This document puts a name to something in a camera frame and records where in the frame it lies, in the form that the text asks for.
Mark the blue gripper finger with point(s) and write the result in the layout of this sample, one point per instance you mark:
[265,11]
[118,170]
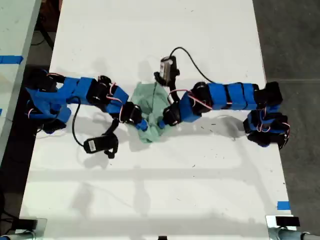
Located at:
[140,128]
[163,126]
[144,123]
[161,122]

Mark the pale green t-shirt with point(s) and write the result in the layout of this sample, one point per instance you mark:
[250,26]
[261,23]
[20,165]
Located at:
[150,105]

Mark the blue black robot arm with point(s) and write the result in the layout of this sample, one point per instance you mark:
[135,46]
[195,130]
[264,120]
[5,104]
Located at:
[230,96]
[75,92]

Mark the long blue tape strip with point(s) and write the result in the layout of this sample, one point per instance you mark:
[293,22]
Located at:
[11,59]

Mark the white side table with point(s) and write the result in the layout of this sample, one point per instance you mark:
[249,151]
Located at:
[13,37]

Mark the short blue tape strip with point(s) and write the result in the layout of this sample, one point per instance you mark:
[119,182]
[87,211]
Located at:
[283,205]

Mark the metal plate with black box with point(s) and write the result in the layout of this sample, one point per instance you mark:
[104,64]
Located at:
[31,223]
[286,221]

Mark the gripper's black camera stalk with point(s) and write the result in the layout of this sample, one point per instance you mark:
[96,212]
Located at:
[172,88]
[112,126]

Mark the gripper's black camera box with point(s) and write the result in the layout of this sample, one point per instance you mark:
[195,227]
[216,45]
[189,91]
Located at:
[98,144]
[168,68]

